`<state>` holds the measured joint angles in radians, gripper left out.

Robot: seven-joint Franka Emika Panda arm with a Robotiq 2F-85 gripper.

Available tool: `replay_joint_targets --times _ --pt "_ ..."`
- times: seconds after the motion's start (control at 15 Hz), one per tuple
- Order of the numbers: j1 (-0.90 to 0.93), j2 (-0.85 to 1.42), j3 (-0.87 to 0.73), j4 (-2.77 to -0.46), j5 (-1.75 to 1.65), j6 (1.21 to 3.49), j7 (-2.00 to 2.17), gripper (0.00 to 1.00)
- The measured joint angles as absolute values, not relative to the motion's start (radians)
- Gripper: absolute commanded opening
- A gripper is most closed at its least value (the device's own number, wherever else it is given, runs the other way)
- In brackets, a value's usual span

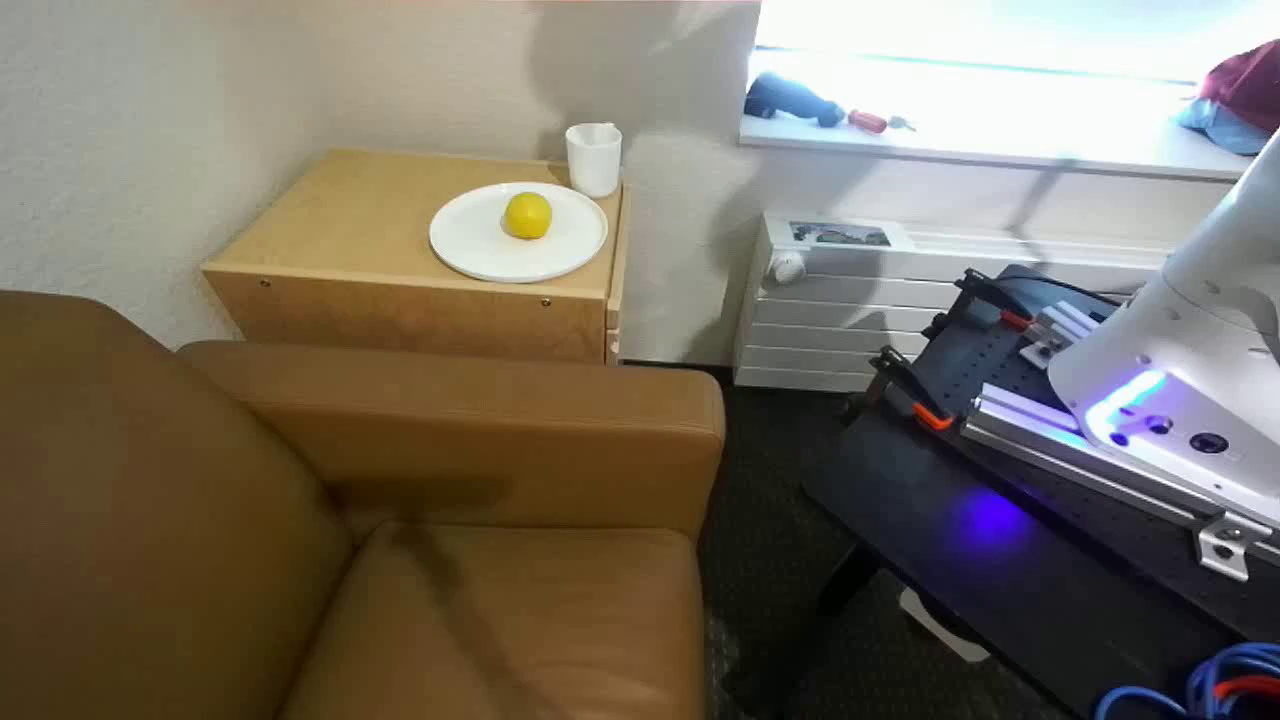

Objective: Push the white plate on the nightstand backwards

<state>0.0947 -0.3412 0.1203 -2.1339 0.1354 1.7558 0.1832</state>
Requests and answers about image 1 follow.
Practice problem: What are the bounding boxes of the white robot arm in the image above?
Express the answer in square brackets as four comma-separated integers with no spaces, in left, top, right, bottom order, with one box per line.
[1050,135,1280,526]

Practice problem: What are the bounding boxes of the white round plate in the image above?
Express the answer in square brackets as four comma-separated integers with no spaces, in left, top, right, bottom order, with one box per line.
[430,180,611,284]

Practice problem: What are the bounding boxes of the orange black clamp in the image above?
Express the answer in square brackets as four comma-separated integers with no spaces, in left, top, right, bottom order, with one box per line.
[872,343,955,437]

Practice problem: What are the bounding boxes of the yellow lemon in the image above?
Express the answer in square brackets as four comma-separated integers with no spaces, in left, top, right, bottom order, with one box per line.
[504,193,551,240]

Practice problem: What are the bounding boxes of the brown leather armchair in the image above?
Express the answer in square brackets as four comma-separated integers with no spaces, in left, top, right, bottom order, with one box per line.
[0,292,725,720]

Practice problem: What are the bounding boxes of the white mug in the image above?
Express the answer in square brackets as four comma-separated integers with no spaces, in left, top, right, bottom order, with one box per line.
[563,125,626,196]

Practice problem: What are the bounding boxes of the blue cable bundle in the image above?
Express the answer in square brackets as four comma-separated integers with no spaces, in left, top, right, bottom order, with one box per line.
[1093,642,1280,720]

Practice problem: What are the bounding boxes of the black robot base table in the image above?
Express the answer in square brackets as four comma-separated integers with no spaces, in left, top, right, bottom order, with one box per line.
[755,261,1280,720]

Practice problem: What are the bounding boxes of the maroon and blue cap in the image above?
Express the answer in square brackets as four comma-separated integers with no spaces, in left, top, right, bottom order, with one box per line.
[1181,42,1280,157]

